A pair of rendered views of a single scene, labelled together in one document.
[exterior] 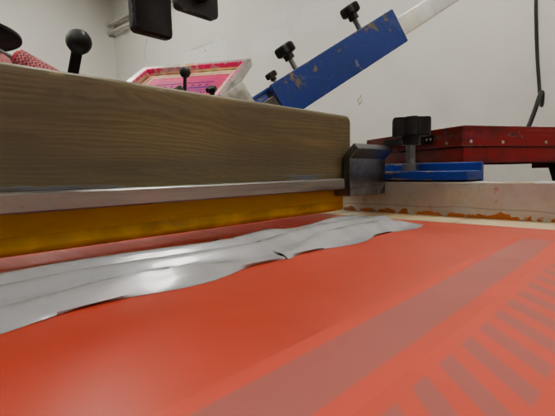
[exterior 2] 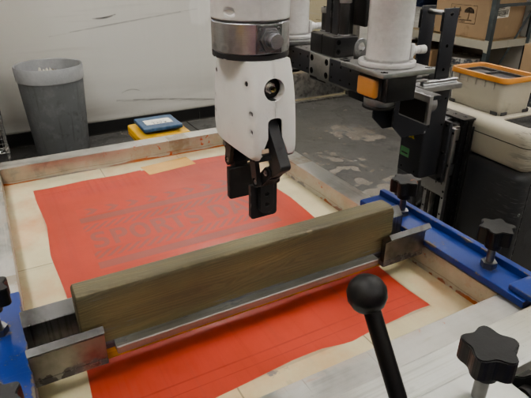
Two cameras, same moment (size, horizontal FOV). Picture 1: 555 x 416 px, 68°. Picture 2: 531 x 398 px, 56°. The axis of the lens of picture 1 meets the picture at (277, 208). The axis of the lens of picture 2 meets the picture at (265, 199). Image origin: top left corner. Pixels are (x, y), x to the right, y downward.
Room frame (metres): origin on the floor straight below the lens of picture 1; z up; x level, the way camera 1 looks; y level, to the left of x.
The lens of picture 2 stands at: (0.76, 0.24, 1.36)
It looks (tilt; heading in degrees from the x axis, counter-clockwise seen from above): 26 degrees down; 198
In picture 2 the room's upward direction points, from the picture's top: straight up
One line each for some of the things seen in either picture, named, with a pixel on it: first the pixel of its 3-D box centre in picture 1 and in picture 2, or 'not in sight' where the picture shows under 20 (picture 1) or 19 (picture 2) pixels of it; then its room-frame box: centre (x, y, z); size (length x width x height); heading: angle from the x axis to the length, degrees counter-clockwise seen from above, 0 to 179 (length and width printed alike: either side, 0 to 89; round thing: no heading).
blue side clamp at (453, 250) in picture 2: not in sight; (438, 253); (0.11, 0.29, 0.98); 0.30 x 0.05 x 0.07; 47
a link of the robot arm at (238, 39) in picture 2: not in sight; (254, 34); (0.30, 0.08, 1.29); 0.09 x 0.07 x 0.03; 48
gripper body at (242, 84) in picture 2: not in sight; (250, 95); (0.29, 0.07, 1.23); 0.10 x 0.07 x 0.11; 48
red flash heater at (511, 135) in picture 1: (490, 149); not in sight; (1.29, -0.67, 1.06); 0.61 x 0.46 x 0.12; 107
